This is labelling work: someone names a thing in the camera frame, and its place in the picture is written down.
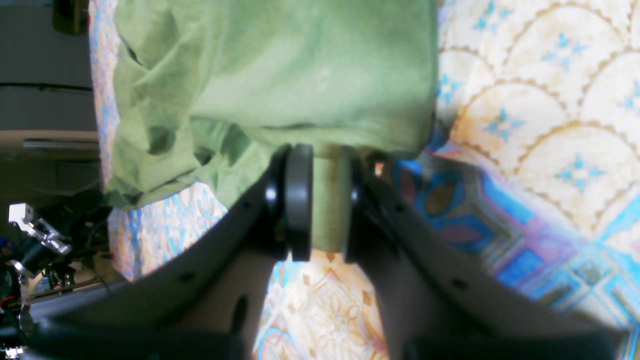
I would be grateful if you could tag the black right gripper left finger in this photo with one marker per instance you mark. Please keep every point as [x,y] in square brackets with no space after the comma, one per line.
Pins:
[205,303]

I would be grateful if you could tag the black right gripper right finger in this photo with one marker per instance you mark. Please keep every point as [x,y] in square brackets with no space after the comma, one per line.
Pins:
[437,304]

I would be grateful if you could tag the olive green t-shirt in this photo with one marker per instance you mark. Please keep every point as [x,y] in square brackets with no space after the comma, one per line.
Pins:
[207,90]

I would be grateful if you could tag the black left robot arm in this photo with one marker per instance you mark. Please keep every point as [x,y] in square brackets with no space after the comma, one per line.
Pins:
[54,258]

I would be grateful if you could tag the colourful patterned tablecloth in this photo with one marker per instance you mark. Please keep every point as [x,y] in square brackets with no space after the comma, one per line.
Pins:
[531,168]

